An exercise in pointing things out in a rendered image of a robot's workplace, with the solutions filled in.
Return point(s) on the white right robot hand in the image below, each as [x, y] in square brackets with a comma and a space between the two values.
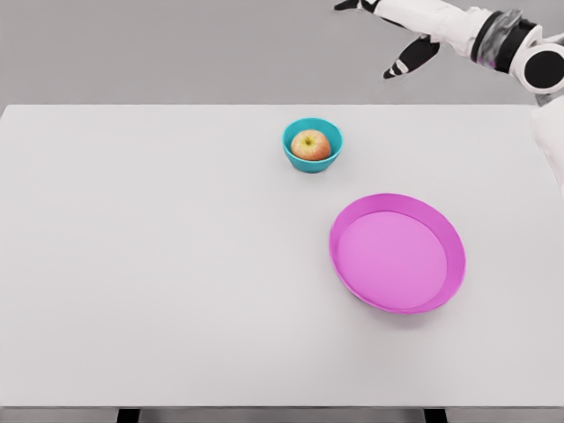
[407, 17]

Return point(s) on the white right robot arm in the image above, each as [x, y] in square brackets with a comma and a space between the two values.
[498, 39]

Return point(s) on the red-yellow apple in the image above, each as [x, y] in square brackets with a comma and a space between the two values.
[310, 145]

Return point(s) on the blue bowl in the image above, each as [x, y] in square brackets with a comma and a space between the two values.
[304, 164]

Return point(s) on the pink plate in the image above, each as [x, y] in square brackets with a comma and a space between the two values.
[392, 255]

